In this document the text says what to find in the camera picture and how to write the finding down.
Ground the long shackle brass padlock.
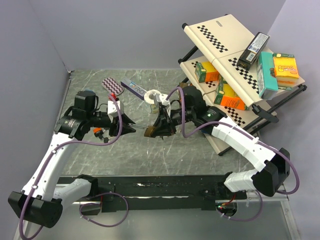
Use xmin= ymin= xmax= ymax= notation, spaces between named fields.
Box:
xmin=128 ymin=123 xmax=156 ymax=138

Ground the orange sponge pack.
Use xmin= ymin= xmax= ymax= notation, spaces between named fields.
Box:
xmin=273 ymin=53 xmax=300 ymax=89

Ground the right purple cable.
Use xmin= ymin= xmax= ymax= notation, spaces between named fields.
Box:
xmin=166 ymin=86 xmax=300 ymax=222

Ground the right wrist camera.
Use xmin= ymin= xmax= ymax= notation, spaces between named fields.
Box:
xmin=153 ymin=93 xmax=171 ymax=115

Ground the lower orange green box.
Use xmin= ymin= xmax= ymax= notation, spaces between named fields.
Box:
xmin=214 ymin=80 xmax=249 ymax=111

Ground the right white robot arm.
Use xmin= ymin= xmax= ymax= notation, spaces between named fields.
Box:
xmin=144 ymin=86 xmax=290 ymax=199

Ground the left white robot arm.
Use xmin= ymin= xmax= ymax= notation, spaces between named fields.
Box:
xmin=8 ymin=90 xmax=135 ymax=228

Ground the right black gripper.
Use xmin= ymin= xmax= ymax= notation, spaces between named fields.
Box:
xmin=149 ymin=107 xmax=195 ymax=138

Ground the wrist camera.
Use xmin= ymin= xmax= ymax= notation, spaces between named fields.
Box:
xmin=107 ymin=93 xmax=124 ymax=118
xmin=153 ymin=93 xmax=171 ymax=115

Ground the black rectangular box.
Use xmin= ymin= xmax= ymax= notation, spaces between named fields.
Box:
xmin=236 ymin=32 xmax=270 ymax=71

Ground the beige checkered shelf rack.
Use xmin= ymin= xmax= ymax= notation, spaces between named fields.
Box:
xmin=176 ymin=13 xmax=308 ymax=157

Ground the orange black padlock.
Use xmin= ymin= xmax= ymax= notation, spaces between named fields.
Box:
xmin=93 ymin=127 xmax=104 ymax=138

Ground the pink striped oval sponge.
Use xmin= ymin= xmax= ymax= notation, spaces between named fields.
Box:
xmin=101 ymin=77 xmax=124 ymax=96

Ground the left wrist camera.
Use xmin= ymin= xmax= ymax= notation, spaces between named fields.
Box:
xmin=107 ymin=93 xmax=124 ymax=118

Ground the purple toothpaste box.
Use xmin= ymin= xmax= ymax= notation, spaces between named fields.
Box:
xmin=120 ymin=78 xmax=147 ymax=101

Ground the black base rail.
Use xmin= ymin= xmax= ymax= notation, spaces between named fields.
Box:
xmin=56 ymin=174 xmax=255 ymax=216

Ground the upper orange green box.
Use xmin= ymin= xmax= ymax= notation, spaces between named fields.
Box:
xmin=195 ymin=61 xmax=220 ymax=83

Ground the teal box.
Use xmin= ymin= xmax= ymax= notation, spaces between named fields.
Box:
xmin=256 ymin=51 xmax=279 ymax=100

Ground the orange green box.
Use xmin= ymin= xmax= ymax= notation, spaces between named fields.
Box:
xmin=214 ymin=80 xmax=249 ymax=111
xmin=195 ymin=61 xmax=220 ymax=83

